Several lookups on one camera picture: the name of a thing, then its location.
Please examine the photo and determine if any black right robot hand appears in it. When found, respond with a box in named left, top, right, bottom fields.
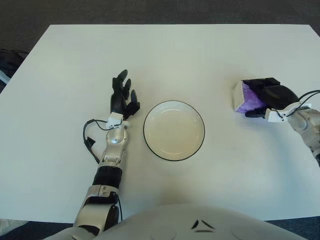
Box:
left=241, top=77, right=300, bottom=120

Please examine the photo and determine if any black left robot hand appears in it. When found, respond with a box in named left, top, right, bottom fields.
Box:
left=109, top=69, right=141, bottom=120

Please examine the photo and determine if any purple tissue paper pack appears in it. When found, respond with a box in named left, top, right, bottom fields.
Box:
left=233, top=79, right=268, bottom=114

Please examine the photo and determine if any white plate with black rim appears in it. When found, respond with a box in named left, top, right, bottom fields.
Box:
left=143, top=100, right=206, bottom=161

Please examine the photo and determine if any black bag on floor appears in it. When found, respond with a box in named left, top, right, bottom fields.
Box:
left=0, top=48, right=30, bottom=86

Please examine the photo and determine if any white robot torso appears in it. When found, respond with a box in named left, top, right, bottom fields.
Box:
left=51, top=202, right=303, bottom=240

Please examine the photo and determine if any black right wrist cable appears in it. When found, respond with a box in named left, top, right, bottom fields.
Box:
left=273, top=89, right=320, bottom=117

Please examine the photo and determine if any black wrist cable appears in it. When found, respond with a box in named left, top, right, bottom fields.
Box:
left=273, top=89, right=320, bottom=117
left=83, top=119, right=113, bottom=165

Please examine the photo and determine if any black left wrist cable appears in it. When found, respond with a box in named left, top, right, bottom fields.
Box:
left=83, top=119, right=113, bottom=165

